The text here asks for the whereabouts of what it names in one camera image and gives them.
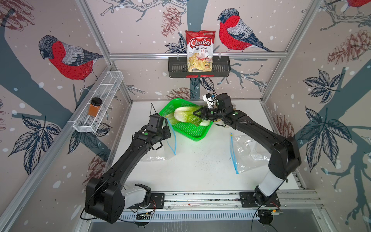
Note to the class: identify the clear zipper bag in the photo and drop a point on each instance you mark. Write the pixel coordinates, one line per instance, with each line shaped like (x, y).
(168, 149)
(247, 154)

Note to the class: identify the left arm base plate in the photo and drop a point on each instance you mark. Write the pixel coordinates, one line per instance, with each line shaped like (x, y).
(156, 201)

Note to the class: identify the chinese cabbage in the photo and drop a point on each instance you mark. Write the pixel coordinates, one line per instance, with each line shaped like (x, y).
(185, 114)
(204, 123)
(171, 118)

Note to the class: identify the green plastic basket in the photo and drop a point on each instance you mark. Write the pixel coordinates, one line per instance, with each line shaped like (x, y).
(195, 133)

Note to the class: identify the black hanging wire basket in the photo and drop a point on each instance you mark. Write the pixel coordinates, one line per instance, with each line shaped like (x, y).
(177, 68)

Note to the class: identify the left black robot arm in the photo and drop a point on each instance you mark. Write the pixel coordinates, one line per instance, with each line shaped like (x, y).
(106, 197)

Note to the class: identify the red Chuba chips bag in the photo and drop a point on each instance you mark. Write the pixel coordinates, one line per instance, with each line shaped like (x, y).
(199, 49)

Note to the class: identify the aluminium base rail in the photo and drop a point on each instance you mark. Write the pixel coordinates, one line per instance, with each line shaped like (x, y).
(220, 205)

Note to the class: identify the white wire shelf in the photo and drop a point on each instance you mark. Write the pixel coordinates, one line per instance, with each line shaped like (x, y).
(105, 91)

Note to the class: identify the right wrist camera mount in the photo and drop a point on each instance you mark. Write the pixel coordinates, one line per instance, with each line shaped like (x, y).
(210, 100)

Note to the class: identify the orange spice jar black lid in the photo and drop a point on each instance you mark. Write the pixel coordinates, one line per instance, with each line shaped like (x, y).
(94, 106)

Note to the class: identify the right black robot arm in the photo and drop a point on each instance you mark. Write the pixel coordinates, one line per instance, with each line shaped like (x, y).
(285, 156)

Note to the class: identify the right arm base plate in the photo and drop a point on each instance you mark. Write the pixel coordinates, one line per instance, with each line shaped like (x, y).
(250, 199)

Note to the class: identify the chinese cabbage front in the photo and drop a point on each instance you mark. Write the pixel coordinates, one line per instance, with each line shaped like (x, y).
(204, 123)

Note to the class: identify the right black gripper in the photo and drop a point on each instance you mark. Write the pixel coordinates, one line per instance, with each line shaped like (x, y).
(204, 113)

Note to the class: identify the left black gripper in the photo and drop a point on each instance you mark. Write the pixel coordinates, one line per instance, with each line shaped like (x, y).
(168, 134)

